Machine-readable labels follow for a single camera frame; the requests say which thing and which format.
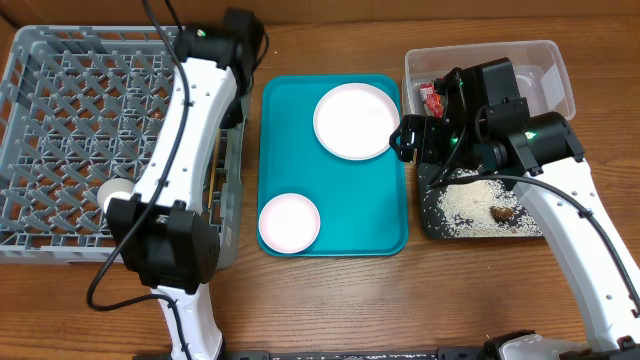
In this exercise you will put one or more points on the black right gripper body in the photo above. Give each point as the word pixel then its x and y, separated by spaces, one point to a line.
pixel 408 138

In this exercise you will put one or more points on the red sauce packet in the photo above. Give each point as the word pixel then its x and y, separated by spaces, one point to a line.
pixel 434 104

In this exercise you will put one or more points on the large white plate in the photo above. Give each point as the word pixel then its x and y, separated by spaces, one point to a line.
pixel 354 121

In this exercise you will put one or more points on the white rice leftovers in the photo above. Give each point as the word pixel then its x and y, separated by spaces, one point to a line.
pixel 470 200

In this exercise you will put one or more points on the brown food chunk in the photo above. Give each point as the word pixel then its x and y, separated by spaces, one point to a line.
pixel 502 214

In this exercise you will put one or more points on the pink bowl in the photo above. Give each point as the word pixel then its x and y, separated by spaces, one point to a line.
pixel 289 223

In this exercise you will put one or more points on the white paper cup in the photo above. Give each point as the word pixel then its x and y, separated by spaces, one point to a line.
pixel 117 188

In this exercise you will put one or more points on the wooden chopstick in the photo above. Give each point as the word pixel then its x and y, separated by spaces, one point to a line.
pixel 212 172

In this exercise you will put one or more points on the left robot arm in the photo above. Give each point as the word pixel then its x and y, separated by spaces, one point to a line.
pixel 159 229

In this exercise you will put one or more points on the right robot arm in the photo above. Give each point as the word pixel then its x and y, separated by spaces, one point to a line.
pixel 486 132

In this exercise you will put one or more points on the grey dishwasher rack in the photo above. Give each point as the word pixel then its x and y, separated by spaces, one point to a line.
pixel 81 105

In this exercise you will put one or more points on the teal serving tray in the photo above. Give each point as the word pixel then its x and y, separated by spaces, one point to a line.
pixel 362 204

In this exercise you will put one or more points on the black plastic tray bin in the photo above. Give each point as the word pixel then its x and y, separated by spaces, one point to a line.
pixel 430 210

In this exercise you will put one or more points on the clear plastic bin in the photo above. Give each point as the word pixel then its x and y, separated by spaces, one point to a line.
pixel 541 75

